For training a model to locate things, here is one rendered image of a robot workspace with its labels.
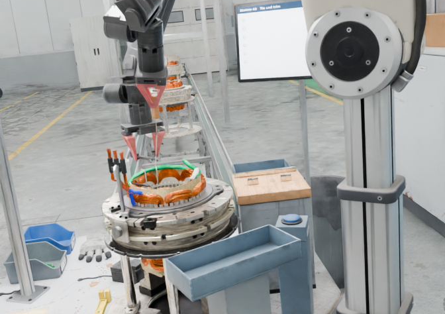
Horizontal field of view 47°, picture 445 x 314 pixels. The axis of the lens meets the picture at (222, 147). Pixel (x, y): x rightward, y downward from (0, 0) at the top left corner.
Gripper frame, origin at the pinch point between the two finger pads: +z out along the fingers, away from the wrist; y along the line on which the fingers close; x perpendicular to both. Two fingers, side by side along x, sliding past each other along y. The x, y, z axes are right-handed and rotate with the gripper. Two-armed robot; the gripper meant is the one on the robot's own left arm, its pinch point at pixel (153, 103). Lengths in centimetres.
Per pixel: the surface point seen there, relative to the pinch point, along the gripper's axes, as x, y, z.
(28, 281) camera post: -39, 3, 58
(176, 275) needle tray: 6.9, 39.1, 14.7
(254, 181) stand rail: 25.5, -3.7, 25.8
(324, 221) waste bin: 76, -96, 125
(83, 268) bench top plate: -26, -10, 66
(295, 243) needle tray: 29.9, 32.3, 13.1
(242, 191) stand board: 21.8, 1.2, 25.5
